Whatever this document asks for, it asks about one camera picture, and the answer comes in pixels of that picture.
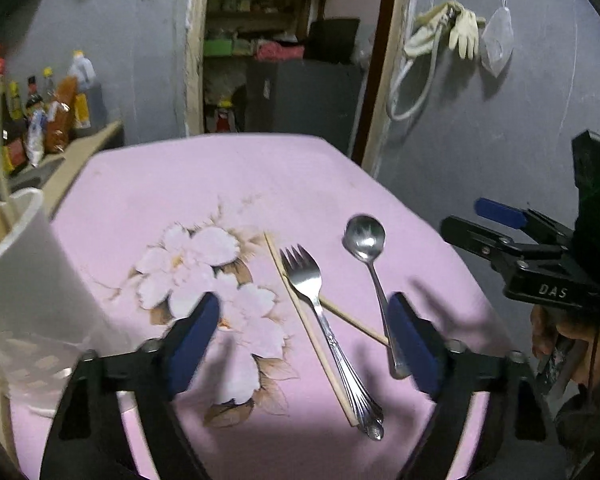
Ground white utensil holder cup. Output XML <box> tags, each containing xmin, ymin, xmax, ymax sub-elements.
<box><xmin>0</xmin><ymin>188</ymin><xmax>131</xmax><ymax>415</ymax></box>

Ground clear plastic bag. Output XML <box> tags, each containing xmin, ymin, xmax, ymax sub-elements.
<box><xmin>479</xmin><ymin>0</ymin><xmax>515</xmax><ymax>78</ymax></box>

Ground cream rubber gloves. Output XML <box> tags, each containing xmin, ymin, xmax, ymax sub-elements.
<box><xmin>404</xmin><ymin>0</ymin><xmax>486</xmax><ymax>60</ymax></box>

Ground silver fork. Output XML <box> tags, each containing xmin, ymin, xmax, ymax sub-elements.
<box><xmin>279</xmin><ymin>245</ymin><xmax>385</xmax><ymax>441</ymax></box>

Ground red cloth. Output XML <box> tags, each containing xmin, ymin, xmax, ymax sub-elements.
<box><xmin>254</xmin><ymin>41</ymin><xmax>304</xmax><ymax>62</ymax></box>

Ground dark grey cabinet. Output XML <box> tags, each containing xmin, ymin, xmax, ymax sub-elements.
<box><xmin>245</xmin><ymin>60</ymin><xmax>362</xmax><ymax>154</ymax></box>

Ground dark soy sauce bottle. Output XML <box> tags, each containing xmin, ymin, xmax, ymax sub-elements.
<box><xmin>1</xmin><ymin>87</ymin><xmax>28</xmax><ymax>174</ymax></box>

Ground white seasoning packet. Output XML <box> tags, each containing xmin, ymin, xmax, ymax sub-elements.
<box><xmin>26</xmin><ymin>108</ymin><xmax>46</xmax><ymax>168</ymax></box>

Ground white hose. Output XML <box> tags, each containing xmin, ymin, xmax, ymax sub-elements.
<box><xmin>384</xmin><ymin>24</ymin><xmax>444</xmax><ymax>124</ymax></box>

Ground small silver spoon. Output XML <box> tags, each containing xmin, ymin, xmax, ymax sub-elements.
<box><xmin>342</xmin><ymin>214</ymin><xmax>411</xmax><ymax>380</ymax></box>

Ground pink floral tablecloth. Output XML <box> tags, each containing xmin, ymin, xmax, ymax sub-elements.
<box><xmin>53</xmin><ymin>134</ymin><xmax>509</xmax><ymax>479</ymax></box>

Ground green box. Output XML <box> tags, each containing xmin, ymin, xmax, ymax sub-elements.
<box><xmin>204</xmin><ymin>38</ymin><xmax>233</xmax><ymax>58</ymax></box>

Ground white plastic jug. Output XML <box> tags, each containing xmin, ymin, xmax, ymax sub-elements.
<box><xmin>68</xmin><ymin>50</ymin><xmax>96</xmax><ymax>130</ymax></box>

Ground right hand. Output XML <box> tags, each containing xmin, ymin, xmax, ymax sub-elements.
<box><xmin>530</xmin><ymin>306</ymin><xmax>600</xmax><ymax>396</ymax></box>

